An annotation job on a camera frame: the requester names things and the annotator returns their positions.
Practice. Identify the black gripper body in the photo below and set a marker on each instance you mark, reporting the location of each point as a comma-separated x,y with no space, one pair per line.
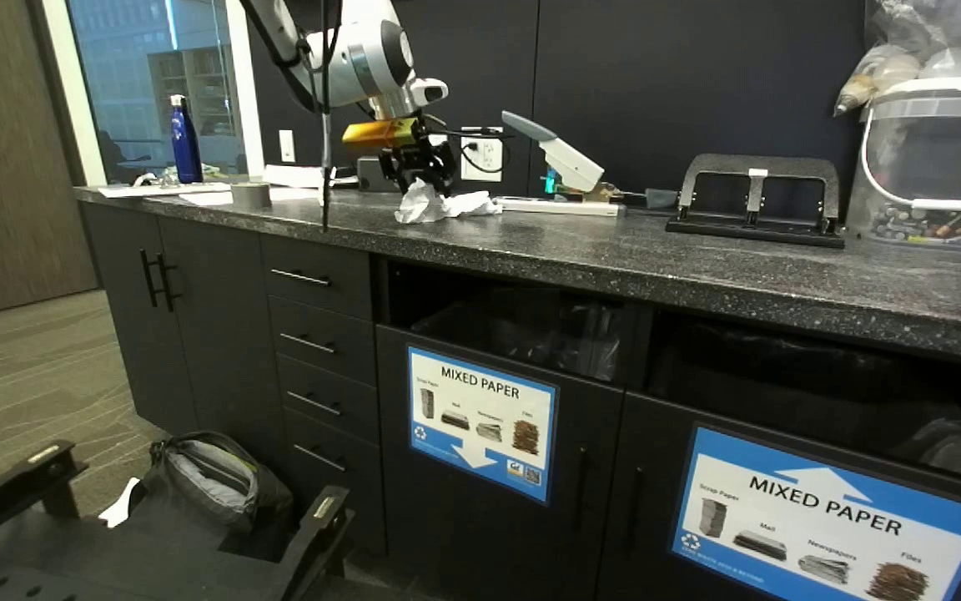
426,161

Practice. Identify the white wall outlet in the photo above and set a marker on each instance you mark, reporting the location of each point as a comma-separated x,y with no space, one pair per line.
480,153

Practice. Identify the black cabinet drawer unit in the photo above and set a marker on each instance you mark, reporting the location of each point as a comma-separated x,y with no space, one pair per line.
321,333

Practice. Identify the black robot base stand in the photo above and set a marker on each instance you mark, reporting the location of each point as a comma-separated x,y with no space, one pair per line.
169,547

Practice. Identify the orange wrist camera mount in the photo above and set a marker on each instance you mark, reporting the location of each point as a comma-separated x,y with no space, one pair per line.
379,130

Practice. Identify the dark grey backpack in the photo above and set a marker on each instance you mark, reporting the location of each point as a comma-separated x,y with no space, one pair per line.
222,478

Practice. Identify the black hole punch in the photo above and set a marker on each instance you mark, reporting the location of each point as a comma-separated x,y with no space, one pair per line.
756,220

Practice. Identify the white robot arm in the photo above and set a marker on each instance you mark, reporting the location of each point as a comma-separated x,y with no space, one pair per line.
360,57

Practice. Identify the blue water bottle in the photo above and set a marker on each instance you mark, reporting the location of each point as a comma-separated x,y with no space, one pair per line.
183,141

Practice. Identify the mixed paper bin label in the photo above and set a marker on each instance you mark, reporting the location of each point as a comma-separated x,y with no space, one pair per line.
802,528
486,420

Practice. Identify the grey tape roll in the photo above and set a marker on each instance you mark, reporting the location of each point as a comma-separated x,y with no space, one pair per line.
251,196

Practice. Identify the right mixed paper bin label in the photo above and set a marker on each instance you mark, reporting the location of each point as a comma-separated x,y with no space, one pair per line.
802,528

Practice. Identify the left mixed paper bin label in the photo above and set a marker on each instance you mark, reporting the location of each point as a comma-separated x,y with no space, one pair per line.
486,420

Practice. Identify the clear bin liner bag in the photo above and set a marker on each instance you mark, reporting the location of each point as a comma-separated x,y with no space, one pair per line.
562,333

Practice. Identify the clear plastic container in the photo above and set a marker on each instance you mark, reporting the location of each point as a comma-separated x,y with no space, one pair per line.
909,164

